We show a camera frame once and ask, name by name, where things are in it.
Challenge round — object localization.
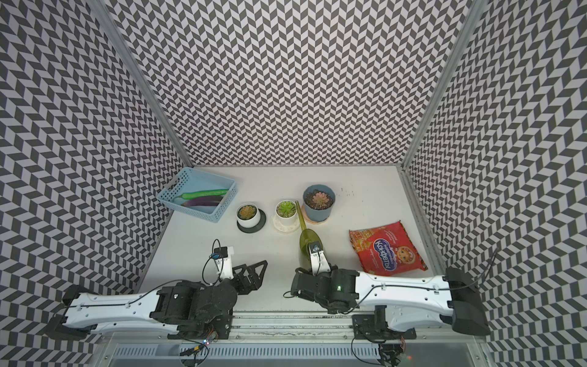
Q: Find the green transparent watering can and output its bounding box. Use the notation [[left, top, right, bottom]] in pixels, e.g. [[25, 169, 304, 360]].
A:
[[295, 200, 322, 269]]

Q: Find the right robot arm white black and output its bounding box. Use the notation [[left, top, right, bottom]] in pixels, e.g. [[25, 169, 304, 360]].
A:
[[290, 268, 491, 336]]

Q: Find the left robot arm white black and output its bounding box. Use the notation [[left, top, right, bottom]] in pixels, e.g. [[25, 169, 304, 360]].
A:
[[43, 261, 268, 341]]

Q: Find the yellow succulent white pot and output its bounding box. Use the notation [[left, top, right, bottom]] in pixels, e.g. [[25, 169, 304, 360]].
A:
[[237, 203, 261, 229]]

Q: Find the green succulent white pot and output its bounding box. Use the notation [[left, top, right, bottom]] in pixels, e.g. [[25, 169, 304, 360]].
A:
[[275, 200, 297, 218]]

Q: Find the pink succulent blue pot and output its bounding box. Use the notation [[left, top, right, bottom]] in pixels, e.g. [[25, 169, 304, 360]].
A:
[[303, 184, 336, 223]]

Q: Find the black round saucer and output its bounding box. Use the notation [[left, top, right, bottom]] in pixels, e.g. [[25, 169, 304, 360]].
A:
[[237, 209, 267, 234]]

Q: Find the white round saucer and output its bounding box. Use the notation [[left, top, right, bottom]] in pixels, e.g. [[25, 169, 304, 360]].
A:
[[272, 212, 300, 233]]

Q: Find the red cookie snack bag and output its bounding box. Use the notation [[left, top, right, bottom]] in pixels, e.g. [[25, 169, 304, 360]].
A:
[[349, 221, 428, 276]]

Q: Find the terracotta round saucer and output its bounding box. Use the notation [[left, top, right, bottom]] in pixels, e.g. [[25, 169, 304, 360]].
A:
[[301, 204, 328, 226]]

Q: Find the purple toy eggplant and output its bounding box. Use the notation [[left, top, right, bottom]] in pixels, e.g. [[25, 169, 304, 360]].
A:
[[182, 196, 223, 207]]

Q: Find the light blue plastic basket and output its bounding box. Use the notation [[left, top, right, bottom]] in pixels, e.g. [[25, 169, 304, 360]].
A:
[[156, 168, 238, 223]]

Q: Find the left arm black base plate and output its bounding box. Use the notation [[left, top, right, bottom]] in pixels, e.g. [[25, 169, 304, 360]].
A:
[[167, 313, 233, 340]]

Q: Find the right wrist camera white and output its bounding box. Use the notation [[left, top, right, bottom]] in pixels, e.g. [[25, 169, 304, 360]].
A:
[[308, 242, 331, 276]]

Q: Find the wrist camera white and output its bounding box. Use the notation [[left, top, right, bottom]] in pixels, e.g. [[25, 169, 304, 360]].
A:
[[212, 246, 234, 281], [308, 242, 331, 276]]

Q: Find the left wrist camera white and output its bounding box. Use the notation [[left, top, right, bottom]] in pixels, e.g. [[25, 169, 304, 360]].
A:
[[212, 246, 234, 281]]

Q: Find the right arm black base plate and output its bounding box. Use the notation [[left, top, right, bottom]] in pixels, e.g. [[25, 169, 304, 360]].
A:
[[352, 306, 417, 343]]

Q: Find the aluminium front rail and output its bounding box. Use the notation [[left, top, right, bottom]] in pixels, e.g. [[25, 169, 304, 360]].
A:
[[89, 312, 496, 366]]

